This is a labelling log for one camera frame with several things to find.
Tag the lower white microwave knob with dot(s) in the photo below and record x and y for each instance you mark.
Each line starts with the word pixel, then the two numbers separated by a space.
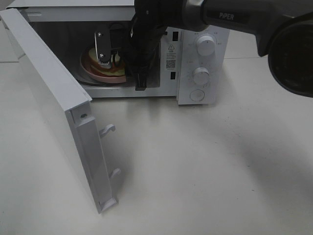
pixel 201 76

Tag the white warning label sticker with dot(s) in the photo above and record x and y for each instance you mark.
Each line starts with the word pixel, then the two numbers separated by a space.
pixel 170 53

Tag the upper white microwave knob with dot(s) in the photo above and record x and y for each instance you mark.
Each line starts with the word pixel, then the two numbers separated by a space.
pixel 206 45

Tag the white bread sandwich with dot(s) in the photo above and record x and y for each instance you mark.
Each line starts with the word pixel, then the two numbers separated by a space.
pixel 115 68

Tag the pink round plate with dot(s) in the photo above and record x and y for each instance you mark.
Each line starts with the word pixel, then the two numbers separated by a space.
pixel 84 64

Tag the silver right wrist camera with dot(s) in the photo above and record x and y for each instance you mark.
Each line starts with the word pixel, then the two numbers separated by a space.
pixel 108 40

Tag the white microwave door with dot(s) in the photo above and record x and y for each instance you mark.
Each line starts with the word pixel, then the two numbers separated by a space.
pixel 65 105

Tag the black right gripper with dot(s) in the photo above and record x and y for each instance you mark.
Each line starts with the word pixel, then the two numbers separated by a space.
pixel 141 39

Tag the white microwave oven body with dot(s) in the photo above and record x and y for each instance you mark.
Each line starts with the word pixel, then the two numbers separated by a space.
pixel 54 37

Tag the white microwave knob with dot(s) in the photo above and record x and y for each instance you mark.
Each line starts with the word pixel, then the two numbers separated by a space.
pixel 201 76
pixel 206 45

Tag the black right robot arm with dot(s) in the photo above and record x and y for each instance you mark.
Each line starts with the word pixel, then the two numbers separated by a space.
pixel 283 30

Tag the round microwave door button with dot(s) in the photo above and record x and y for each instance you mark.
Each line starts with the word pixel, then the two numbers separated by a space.
pixel 197 95

